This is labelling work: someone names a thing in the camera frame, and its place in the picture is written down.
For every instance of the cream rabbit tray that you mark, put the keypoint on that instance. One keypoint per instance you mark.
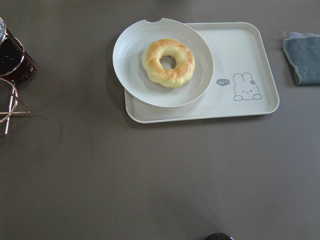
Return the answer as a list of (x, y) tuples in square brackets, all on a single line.
[(242, 82)]

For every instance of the glazed donut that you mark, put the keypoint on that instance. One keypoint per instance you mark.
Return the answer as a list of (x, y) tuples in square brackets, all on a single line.
[(169, 63)]

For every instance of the tea bottle middle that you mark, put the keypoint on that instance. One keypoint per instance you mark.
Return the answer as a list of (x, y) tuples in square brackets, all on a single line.
[(15, 63)]

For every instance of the copper wire bottle rack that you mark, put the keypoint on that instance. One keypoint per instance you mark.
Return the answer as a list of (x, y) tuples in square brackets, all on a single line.
[(15, 104)]

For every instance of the grey folded cloth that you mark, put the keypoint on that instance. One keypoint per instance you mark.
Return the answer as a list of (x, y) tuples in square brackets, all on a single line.
[(302, 51)]

